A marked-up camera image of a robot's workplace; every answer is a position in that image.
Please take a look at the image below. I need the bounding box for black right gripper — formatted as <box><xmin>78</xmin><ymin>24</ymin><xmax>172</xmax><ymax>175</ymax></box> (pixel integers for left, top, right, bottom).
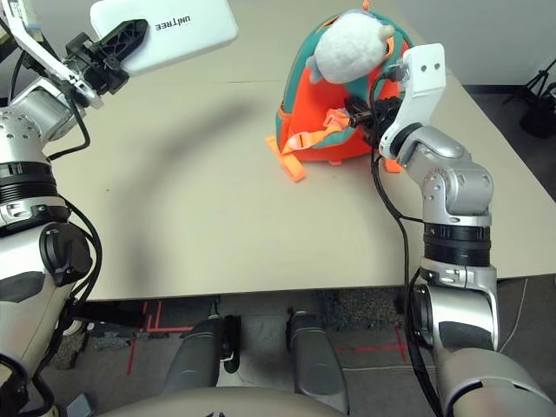
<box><xmin>345</xmin><ymin>98</ymin><xmax>400</xmax><ymax>143</ymax></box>

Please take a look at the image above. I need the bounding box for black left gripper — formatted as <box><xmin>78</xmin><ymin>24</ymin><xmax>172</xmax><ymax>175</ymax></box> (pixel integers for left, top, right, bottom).
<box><xmin>64</xmin><ymin>19</ymin><xmax>149</xmax><ymax>95</ymax></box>

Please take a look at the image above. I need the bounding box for orange and teal backpack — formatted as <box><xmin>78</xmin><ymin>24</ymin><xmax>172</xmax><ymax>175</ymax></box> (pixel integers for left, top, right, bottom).
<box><xmin>264</xmin><ymin>0</ymin><xmax>416</xmax><ymax>183</ymax></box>

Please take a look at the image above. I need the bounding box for white Unitree pencil case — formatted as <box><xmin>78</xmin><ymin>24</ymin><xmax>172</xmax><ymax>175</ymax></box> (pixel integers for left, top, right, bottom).
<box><xmin>89</xmin><ymin>0</ymin><xmax>239</xmax><ymax>74</ymax></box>

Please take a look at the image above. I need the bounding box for grey white plush toy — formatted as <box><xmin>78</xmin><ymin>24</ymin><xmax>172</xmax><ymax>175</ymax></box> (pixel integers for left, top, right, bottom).
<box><xmin>305</xmin><ymin>11</ymin><xmax>396</xmax><ymax>84</ymax></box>

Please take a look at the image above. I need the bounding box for black bag on floor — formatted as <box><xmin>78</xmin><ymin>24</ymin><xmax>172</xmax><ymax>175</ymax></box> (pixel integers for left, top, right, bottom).
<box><xmin>519</xmin><ymin>86</ymin><xmax>556</xmax><ymax>140</ymax></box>

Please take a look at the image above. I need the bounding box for black tripod stand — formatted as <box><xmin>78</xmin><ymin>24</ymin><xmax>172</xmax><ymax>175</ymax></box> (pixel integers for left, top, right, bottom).
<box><xmin>503</xmin><ymin>58</ymin><xmax>556</xmax><ymax>109</ymax></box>

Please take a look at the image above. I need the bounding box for grey right robot leg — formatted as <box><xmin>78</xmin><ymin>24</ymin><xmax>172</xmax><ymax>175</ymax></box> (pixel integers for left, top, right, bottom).
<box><xmin>286</xmin><ymin>308</ymin><xmax>351</xmax><ymax>414</ymax></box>

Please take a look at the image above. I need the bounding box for grey robot leg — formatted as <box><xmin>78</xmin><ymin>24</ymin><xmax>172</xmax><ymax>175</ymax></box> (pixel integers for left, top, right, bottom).
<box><xmin>286</xmin><ymin>308</ymin><xmax>351</xmax><ymax>414</ymax></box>
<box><xmin>162</xmin><ymin>314</ymin><xmax>242</xmax><ymax>396</ymax></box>

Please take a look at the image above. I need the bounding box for grey left robot leg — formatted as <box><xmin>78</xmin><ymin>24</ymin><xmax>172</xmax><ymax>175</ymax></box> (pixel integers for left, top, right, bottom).
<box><xmin>162</xmin><ymin>314</ymin><xmax>242</xmax><ymax>396</ymax></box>

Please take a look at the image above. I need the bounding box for small grey foam scrap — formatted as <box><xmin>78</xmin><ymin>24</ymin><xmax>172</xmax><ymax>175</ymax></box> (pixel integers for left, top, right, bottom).
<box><xmin>95</xmin><ymin>332</ymin><xmax>131</xmax><ymax>351</ymax></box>

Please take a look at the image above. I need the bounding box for beige robot torso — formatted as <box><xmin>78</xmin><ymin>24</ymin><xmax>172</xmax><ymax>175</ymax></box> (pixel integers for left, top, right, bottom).
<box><xmin>99</xmin><ymin>386</ymin><xmax>344</xmax><ymax>417</ymax></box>

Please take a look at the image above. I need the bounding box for grey blue floor block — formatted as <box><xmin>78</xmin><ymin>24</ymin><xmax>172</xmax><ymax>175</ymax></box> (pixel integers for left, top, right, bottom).
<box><xmin>67</xmin><ymin>393</ymin><xmax>92</xmax><ymax>417</ymax></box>

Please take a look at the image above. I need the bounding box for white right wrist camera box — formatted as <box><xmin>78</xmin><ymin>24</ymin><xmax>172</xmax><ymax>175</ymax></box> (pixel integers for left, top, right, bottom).
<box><xmin>377</xmin><ymin>43</ymin><xmax>447</xmax><ymax>160</ymax></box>

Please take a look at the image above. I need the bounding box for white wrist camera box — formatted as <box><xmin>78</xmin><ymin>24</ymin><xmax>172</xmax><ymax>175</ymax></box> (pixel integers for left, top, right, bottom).
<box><xmin>377</xmin><ymin>43</ymin><xmax>447</xmax><ymax>160</ymax></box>
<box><xmin>0</xmin><ymin>0</ymin><xmax>104</xmax><ymax>109</ymax></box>

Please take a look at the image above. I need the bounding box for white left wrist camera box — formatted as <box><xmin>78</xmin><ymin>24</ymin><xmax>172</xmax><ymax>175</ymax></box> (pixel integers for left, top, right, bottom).
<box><xmin>0</xmin><ymin>0</ymin><xmax>104</xmax><ymax>109</ymax></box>

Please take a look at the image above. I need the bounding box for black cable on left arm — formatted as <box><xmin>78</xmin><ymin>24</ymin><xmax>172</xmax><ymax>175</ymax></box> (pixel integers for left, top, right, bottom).
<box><xmin>10</xmin><ymin>56</ymin><xmax>92</xmax><ymax>160</ymax></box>

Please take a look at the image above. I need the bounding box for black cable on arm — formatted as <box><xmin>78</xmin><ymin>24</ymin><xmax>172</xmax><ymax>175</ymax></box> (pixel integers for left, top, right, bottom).
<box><xmin>10</xmin><ymin>56</ymin><xmax>92</xmax><ymax>160</ymax></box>
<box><xmin>368</xmin><ymin>64</ymin><xmax>440</xmax><ymax>417</ymax></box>

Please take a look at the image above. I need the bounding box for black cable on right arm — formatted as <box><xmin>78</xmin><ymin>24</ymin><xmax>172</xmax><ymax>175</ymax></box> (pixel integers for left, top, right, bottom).
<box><xmin>368</xmin><ymin>64</ymin><xmax>440</xmax><ymax>417</ymax></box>

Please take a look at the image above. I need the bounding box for white floor cable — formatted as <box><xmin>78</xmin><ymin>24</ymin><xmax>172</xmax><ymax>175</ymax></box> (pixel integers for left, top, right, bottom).
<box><xmin>499</xmin><ymin>277</ymin><xmax>529</xmax><ymax>353</ymax></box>

